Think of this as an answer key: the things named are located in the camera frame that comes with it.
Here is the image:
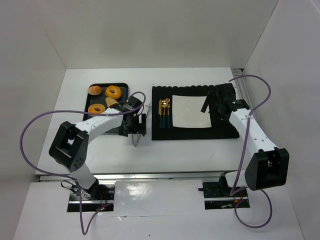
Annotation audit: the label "glazed donut bread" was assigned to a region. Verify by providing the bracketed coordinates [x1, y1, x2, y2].
[105, 85, 122, 100]

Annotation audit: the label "round sesame bun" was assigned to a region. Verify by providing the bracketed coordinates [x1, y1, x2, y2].
[87, 85, 103, 96]

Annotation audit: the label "gold knife green handle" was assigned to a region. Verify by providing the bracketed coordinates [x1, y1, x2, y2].
[158, 99, 162, 129]

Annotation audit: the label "purple cable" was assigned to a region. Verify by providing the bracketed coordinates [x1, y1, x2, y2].
[227, 74, 273, 229]
[19, 91, 147, 236]

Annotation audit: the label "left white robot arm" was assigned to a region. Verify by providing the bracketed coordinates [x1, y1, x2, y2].
[48, 103, 147, 199]

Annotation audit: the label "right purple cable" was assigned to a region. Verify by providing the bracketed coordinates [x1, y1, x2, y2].
[227, 74, 273, 229]

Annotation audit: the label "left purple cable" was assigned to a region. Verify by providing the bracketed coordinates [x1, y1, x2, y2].
[19, 91, 147, 236]

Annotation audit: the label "white square plate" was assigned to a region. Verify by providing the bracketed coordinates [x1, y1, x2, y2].
[171, 95, 212, 129]

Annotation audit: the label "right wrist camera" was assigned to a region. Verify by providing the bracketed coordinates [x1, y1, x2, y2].
[230, 99, 250, 112]

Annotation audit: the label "aluminium table edge rail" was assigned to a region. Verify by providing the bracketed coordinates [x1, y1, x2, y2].
[37, 169, 258, 183]

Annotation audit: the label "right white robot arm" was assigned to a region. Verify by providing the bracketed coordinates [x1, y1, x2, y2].
[151, 83, 290, 196]

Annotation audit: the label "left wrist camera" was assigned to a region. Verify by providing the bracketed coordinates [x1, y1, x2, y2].
[125, 96, 142, 112]

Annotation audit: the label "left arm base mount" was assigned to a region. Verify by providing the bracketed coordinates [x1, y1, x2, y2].
[60, 180, 116, 213]

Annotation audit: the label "gold fork green handle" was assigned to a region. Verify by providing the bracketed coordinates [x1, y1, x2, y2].
[166, 98, 171, 128]

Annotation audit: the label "metal tongs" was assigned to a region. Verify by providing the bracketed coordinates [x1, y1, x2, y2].
[131, 102, 151, 148]

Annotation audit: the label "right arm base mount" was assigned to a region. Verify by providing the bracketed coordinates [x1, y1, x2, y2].
[198, 173, 250, 210]

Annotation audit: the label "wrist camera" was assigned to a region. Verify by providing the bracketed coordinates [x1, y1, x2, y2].
[230, 99, 250, 112]
[125, 96, 142, 112]

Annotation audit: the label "black placemat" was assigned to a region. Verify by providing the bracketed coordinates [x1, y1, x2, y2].
[151, 85, 240, 141]

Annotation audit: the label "oblong bread roll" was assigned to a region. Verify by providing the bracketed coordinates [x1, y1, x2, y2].
[105, 97, 119, 108]

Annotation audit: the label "gold spoon green handle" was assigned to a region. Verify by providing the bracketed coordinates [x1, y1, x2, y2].
[161, 98, 169, 128]

